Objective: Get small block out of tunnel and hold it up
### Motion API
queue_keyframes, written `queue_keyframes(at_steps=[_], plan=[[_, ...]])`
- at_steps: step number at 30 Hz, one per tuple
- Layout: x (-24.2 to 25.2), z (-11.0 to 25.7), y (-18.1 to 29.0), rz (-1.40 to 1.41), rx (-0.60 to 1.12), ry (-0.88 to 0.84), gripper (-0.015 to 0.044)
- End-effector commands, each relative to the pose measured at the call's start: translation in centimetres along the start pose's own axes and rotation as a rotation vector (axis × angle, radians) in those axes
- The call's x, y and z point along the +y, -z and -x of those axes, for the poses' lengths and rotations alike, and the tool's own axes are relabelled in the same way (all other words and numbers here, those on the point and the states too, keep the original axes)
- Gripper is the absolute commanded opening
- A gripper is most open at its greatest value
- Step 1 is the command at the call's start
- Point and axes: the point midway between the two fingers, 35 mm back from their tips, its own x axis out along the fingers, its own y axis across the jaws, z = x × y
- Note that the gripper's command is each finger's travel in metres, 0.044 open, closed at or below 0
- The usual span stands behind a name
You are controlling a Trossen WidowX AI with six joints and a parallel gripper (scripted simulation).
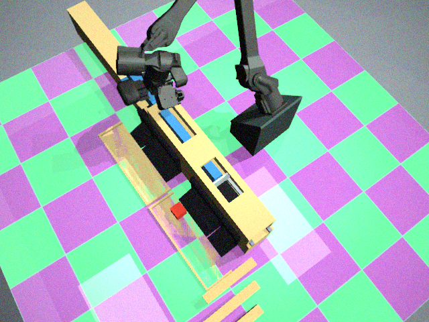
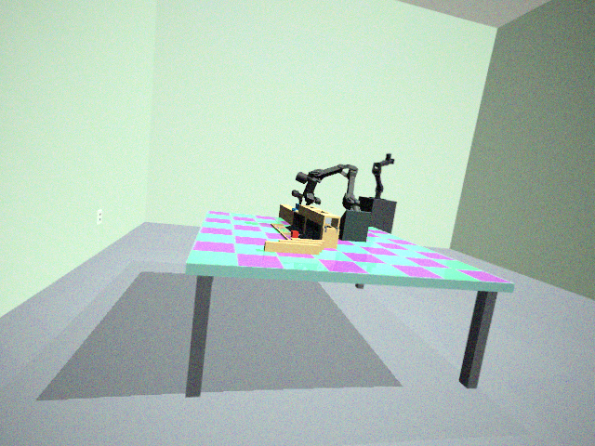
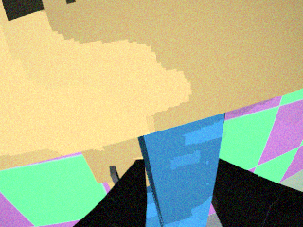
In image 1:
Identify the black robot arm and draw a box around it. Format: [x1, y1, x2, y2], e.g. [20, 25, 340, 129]
[116, 0, 288, 115]

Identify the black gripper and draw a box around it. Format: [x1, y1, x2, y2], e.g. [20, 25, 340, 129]
[117, 67, 188, 106]

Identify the red cube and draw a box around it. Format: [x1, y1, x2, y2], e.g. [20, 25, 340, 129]
[170, 201, 187, 220]

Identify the tan flat bar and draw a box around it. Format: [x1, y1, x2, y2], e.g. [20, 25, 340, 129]
[202, 257, 257, 304]
[203, 280, 261, 322]

